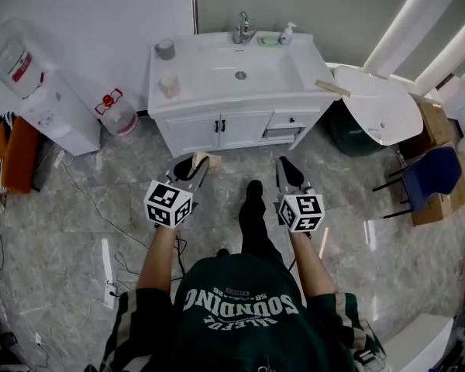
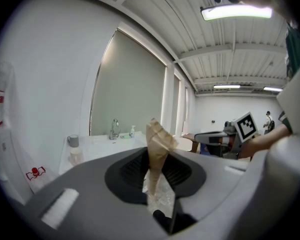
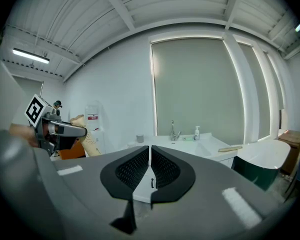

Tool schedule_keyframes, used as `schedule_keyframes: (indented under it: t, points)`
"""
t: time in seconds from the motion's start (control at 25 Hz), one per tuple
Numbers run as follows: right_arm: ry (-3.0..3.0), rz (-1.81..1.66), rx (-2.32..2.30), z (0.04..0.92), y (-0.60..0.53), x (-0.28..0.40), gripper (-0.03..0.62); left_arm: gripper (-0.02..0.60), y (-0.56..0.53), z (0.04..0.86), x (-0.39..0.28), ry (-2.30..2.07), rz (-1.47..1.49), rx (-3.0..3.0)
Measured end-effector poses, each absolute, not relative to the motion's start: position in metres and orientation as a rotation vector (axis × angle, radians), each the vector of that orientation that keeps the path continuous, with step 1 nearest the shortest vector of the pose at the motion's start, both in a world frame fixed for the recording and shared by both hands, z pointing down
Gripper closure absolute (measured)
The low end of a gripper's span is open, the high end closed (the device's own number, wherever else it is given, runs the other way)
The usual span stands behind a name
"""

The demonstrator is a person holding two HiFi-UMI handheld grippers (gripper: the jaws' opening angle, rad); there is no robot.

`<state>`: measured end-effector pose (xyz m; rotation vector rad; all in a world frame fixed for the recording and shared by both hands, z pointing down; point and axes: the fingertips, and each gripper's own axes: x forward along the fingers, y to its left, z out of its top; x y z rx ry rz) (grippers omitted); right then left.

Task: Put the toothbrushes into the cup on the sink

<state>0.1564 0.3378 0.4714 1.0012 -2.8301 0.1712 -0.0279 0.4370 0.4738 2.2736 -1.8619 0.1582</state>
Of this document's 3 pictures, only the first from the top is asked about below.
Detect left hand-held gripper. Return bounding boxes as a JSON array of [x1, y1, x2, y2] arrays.
[[144, 155, 212, 230]]

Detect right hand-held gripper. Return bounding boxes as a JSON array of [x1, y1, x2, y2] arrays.
[[274, 156, 326, 233]]

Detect white ceramic sink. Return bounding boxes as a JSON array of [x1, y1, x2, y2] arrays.
[[147, 31, 340, 119]]

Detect grey cup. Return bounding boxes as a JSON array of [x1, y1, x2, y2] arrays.
[[154, 39, 177, 61]]

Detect person's left forearm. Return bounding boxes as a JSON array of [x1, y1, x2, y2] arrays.
[[136, 224, 179, 292]]

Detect person's right forearm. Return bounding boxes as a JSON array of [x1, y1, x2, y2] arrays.
[[288, 229, 339, 298]]

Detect beige wooden block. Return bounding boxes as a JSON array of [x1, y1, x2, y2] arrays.
[[192, 150, 223, 174]]

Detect person's black-trousered leg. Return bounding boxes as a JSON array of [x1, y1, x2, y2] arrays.
[[237, 179, 284, 264]]

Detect white vanity cabinet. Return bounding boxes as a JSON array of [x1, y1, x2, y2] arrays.
[[151, 105, 334, 159]]

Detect dark green bin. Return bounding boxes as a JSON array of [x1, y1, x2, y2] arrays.
[[319, 99, 385, 157]]

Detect translucent plastic container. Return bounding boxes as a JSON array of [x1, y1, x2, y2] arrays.
[[157, 74, 181, 100]]

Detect clear water jug red cap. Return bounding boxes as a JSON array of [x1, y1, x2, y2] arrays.
[[94, 87, 140, 137]]

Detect beige wooden stick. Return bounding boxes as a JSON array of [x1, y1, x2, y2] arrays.
[[315, 78, 352, 98]]

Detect white soap pump bottle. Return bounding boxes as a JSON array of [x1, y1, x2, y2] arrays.
[[277, 22, 298, 47]]

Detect blue chair black legs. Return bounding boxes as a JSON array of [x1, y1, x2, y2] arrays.
[[372, 146, 463, 219]]

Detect white water dispenser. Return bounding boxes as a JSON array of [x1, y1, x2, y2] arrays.
[[19, 67, 102, 157]]

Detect white power strip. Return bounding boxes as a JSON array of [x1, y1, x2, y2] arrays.
[[103, 279, 117, 309]]

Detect brown cardboard box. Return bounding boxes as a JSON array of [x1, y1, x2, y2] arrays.
[[409, 151, 465, 227], [397, 101, 456, 160]]

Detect person's green printed shirt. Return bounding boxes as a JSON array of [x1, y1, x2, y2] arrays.
[[99, 251, 389, 372]]

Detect chrome faucet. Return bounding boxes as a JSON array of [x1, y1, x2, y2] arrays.
[[232, 11, 258, 46]]

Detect orange striped fabric pile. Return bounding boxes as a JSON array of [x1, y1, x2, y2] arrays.
[[0, 110, 40, 196]]

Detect clear water bottle red label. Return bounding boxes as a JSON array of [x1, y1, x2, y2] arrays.
[[0, 17, 57, 100]]

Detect white cable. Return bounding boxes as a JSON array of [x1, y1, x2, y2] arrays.
[[56, 151, 150, 251]]

